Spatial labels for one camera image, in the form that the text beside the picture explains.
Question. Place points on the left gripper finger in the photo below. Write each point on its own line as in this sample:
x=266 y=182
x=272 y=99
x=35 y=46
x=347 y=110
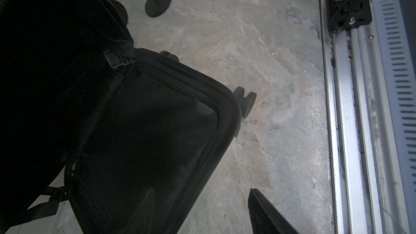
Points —
x=265 y=219

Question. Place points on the white hard-shell suitcase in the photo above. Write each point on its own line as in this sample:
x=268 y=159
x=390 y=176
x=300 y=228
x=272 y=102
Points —
x=128 y=136

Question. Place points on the glitter tube on black stand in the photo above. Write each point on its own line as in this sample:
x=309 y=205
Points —
x=155 y=8

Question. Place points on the aluminium mounting rail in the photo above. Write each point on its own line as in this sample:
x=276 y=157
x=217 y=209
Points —
x=368 y=196

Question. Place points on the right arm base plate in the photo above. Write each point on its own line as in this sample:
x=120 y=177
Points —
x=348 y=14

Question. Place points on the white slotted cable duct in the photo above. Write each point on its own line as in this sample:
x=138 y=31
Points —
x=401 y=90

